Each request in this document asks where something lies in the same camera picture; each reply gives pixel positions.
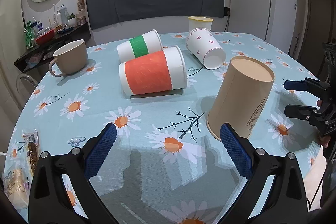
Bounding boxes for small potted plant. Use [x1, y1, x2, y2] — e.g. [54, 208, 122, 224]
[68, 13, 77, 27]

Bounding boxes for clear chair back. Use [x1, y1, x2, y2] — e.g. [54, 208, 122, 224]
[16, 73, 38, 98]

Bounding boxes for white cup pink hearts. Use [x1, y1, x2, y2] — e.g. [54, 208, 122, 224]
[186, 27, 226, 70]

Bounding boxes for daisy print blue tablecloth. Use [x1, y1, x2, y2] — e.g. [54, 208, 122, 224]
[4, 31, 324, 224]

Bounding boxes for orange sleeve paper cup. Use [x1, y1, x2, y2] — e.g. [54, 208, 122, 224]
[119, 45, 187, 96]

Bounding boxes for black wall shelf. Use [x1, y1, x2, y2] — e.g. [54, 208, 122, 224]
[14, 23, 91, 73]

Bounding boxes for white thermos bottle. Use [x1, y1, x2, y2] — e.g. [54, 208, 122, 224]
[59, 4, 68, 26]

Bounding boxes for packaged bread snack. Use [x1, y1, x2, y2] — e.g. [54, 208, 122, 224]
[4, 165, 29, 210]

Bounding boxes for brown door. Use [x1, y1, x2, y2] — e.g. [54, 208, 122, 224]
[298, 0, 335, 81]

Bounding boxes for red bowl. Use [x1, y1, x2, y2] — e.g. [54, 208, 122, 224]
[35, 29, 55, 46]

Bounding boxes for beige ceramic mug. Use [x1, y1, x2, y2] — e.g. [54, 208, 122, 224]
[49, 39, 88, 77]

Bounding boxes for tan paper cup upside down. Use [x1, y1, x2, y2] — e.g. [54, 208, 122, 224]
[207, 56, 275, 140]

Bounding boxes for wrapped snack bar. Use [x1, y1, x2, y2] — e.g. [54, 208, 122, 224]
[22, 128, 40, 177]

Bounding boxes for white refrigerator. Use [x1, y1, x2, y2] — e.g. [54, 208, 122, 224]
[228, 0, 297, 53]

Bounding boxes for green stripe paper cup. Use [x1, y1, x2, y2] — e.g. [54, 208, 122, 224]
[117, 29, 163, 63]

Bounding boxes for white tub yellow rim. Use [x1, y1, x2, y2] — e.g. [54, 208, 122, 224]
[188, 16, 214, 32]

